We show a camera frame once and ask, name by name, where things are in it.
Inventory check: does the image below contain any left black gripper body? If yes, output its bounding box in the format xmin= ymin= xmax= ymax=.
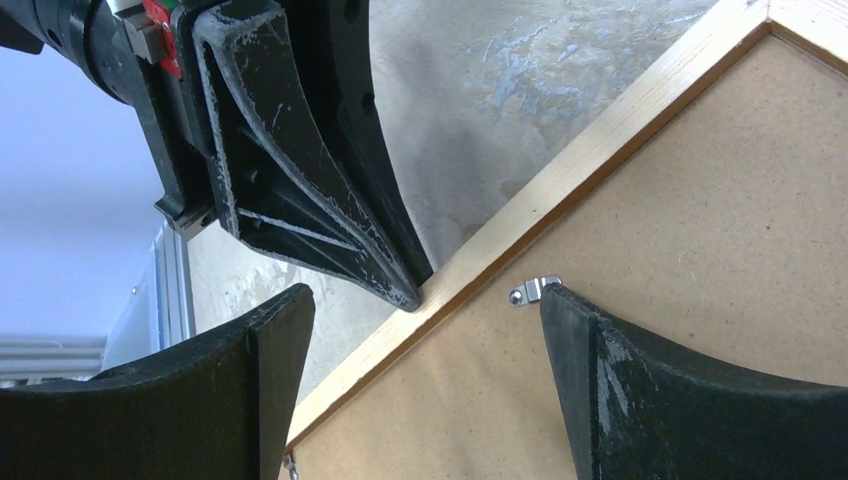
xmin=1 ymin=1 xmax=217 ymax=239

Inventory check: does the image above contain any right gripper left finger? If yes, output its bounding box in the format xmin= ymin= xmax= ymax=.
xmin=1 ymin=284 xmax=315 ymax=479

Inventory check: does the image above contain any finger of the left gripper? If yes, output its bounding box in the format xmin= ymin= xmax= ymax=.
xmin=193 ymin=3 xmax=421 ymax=311
xmin=284 ymin=0 xmax=433 ymax=287

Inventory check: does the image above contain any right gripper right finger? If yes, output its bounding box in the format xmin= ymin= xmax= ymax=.
xmin=540 ymin=284 xmax=847 ymax=479

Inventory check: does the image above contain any orange wooden picture frame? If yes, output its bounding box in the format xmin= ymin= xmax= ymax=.
xmin=286 ymin=0 xmax=847 ymax=450

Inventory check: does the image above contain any brown backing board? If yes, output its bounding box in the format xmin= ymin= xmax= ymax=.
xmin=294 ymin=37 xmax=847 ymax=479

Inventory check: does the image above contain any aluminium rail frame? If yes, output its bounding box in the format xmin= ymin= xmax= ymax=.
xmin=1 ymin=224 xmax=197 ymax=388

